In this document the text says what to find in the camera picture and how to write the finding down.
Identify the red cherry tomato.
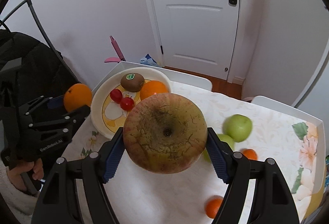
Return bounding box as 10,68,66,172
110,89,123,104
120,97,135,111

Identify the person's left hand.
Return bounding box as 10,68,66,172
6,157,45,194

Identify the yellow cartoon plate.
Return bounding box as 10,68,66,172
90,67,172,138

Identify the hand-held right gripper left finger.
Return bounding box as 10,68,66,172
31,127,126,224

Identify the large orange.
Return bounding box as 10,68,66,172
139,80,169,101

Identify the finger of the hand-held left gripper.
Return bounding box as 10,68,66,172
29,105,91,135
25,95,65,115

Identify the brown kiwi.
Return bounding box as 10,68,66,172
120,73,145,92

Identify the medium orange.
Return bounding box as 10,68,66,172
63,83,93,113

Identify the small tangerine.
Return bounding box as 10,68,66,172
205,195,224,219
242,148,258,161

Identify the person's left forearm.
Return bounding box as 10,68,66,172
0,162,40,217

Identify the white panelled door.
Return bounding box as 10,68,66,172
136,0,244,83

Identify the pink plastic object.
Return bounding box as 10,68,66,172
104,35,126,64

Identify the green apple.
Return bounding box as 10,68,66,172
222,114,253,143
202,133,235,163

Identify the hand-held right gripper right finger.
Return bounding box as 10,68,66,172
204,127,300,224

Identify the large russet red apple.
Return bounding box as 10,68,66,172
123,93,208,174

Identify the black metal stand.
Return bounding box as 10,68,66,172
0,0,78,80

